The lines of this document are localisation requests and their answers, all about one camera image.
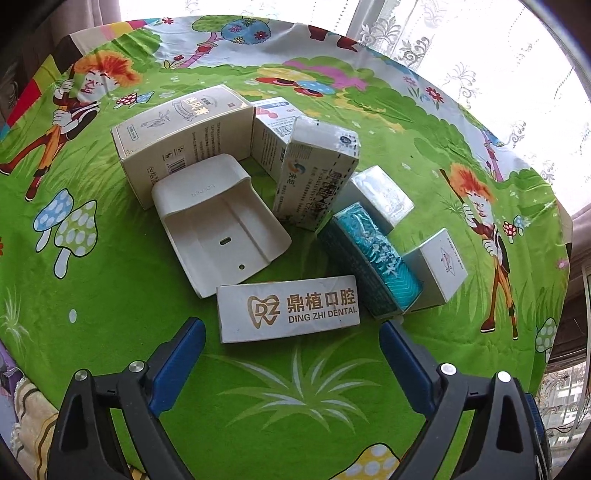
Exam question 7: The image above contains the white pink blue box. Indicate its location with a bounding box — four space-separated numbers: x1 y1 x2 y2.
252 97 304 182

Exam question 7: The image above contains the white teal small box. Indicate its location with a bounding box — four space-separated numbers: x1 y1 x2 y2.
332 165 414 235

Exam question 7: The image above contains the white medicine box blue logo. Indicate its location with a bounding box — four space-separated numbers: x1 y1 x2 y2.
273 116 361 231

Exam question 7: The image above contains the striped beige cushion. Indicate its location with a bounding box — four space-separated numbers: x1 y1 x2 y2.
8 375 150 480

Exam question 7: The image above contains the green cartoon tablecloth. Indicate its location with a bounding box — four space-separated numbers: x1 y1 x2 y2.
1 15 569 479

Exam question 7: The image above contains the white plastic holder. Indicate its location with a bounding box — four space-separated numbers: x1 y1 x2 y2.
151 154 291 299

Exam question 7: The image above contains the white dental box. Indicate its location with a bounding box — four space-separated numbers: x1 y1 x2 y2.
216 275 360 344

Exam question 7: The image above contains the teal patterned box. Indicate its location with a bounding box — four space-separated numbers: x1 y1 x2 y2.
318 202 423 319

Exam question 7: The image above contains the large beige box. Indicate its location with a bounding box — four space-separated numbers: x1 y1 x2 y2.
111 84 256 210

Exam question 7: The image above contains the small white square box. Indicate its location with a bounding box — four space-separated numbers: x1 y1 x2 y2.
403 228 468 313

